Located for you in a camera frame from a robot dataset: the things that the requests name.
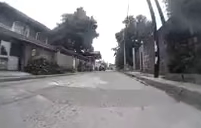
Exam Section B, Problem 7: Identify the vehicle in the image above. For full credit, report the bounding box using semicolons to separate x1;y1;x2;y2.
98;63;107;72

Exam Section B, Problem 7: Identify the building with flat canopy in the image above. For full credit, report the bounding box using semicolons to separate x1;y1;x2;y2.
77;50;103;72

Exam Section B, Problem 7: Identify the thin utility pole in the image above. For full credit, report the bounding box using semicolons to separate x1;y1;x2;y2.
122;0;130;71

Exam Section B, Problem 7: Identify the grey concrete road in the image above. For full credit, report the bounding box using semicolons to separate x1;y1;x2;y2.
0;69;201;128

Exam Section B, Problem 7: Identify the large dark tree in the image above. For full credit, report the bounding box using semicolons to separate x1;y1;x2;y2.
49;6;100;56

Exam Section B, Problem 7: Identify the fence with concrete pillars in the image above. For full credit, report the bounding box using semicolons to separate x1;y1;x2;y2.
131;39;156;74

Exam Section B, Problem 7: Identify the group of trees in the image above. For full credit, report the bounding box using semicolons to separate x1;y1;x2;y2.
111;13;156;71

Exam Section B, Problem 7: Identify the dark leaning pole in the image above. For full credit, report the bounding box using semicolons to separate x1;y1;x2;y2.
145;0;167;79

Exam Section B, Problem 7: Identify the dark green bush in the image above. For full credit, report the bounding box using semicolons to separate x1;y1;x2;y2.
23;55;63;76

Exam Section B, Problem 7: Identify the raised concrete kerb sidewalk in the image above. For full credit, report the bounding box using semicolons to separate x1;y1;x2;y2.
123;70;201;116

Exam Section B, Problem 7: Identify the two-storey house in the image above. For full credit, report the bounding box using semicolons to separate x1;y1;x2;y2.
0;0;57;72

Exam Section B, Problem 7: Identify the grey concrete sidewalk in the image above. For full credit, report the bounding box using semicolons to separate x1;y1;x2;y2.
0;70;76;84

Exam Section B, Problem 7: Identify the grey concrete wall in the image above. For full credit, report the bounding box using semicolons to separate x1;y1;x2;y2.
53;46;81;72

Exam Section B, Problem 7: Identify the dark grey wall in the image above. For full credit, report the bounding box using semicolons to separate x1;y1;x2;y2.
156;18;201;77

